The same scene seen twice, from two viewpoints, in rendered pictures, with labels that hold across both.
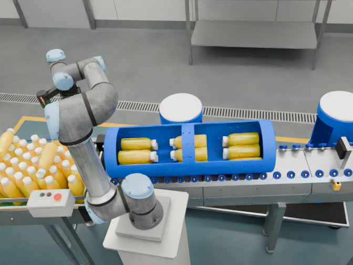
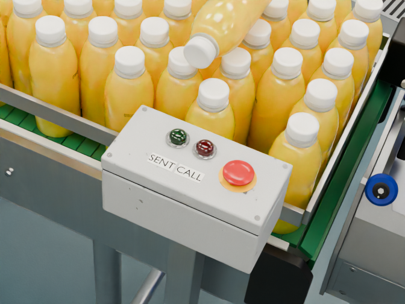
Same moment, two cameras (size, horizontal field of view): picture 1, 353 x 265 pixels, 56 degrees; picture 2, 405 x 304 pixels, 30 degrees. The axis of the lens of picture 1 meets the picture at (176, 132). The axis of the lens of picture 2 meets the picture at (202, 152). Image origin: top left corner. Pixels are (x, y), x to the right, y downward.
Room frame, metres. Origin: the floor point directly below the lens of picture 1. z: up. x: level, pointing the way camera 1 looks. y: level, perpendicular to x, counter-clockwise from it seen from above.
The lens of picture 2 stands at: (0.45, 0.53, 1.76)
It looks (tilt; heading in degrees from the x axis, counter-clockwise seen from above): 49 degrees down; 15
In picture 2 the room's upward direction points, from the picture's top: 7 degrees clockwise
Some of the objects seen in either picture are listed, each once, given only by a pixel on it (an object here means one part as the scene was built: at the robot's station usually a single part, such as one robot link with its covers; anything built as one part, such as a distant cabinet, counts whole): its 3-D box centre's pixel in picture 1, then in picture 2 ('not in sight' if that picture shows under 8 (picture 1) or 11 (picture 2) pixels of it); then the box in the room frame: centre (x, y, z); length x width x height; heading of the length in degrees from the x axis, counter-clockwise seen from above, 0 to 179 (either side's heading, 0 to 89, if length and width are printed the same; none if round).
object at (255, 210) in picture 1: (246, 191); not in sight; (1.59, -0.53, 0.07); 1.50 x 0.52 x 0.15; 74
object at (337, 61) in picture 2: not in sight; (338, 61); (1.26, 0.56, 1.08); 0.04 x 0.04 x 0.02
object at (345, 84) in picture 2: not in sight; (324, 110); (1.26, 0.56, 0.99); 0.07 x 0.07 x 0.18
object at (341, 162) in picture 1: (341, 153); not in sight; (1.14, -0.88, 1.00); 0.10 x 0.04 x 0.15; 174
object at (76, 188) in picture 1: (76, 189); (289, 177); (1.12, 0.58, 0.99); 0.07 x 0.07 x 0.18
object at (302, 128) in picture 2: (71, 178); (302, 128); (1.12, 0.58, 1.08); 0.04 x 0.04 x 0.02
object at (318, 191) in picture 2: (91, 167); (352, 122); (1.28, 0.52, 0.96); 0.40 x 0.01 x 0.03; 174
